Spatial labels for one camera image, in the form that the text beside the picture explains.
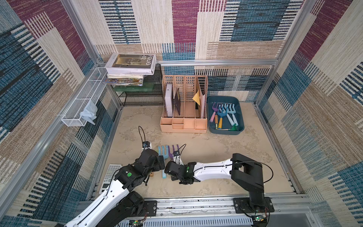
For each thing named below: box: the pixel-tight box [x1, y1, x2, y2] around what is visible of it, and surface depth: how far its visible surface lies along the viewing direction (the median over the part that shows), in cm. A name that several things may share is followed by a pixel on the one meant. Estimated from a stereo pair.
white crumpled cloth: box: [79, 99, 98, 125], surface depth 69 cm
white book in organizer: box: [164, 83, 173, 118], surface depth 102 cm
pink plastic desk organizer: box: [159, 74, 209, 134], surface depth 104 cm
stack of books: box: [103, 52, 157, 87], surface depth 83 cm
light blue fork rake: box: [224, 104, 235, 126], surface depth 113 cm
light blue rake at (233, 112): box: [227, 104, 239, 127], surface depth 117 cm
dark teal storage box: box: [206, 95, 245, 135], surface depth 109 cm
